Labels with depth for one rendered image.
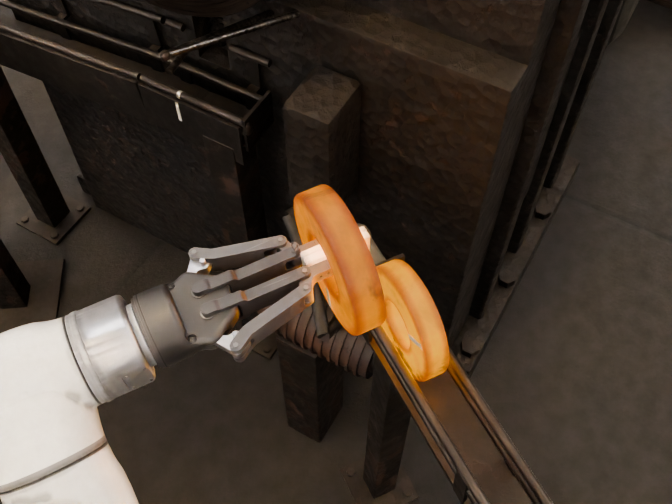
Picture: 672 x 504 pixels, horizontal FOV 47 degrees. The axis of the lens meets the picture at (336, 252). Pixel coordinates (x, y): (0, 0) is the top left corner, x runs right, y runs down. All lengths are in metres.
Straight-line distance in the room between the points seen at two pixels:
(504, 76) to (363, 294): 0.42
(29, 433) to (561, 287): 1.41
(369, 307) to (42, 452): 0.31
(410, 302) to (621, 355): 1.01
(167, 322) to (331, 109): 0.46
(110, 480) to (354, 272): 0.29
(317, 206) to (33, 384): 0.30
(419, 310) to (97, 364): 0.38
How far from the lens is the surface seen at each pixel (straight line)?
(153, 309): 0.72
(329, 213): 0.72
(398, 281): 0.92
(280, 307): 0.73
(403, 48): 1.05
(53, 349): 0.73
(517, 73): 1.04
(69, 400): 0.73
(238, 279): 0.75
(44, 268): 1.97
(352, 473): 1.63
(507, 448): 0.94
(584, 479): 1.72
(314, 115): 1.06
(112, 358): 0.72
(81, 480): 0.73
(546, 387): 1.77
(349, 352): 1.18
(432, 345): 0.92
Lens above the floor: 1.56
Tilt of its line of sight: 56 degrees down
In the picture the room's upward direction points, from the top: straight up
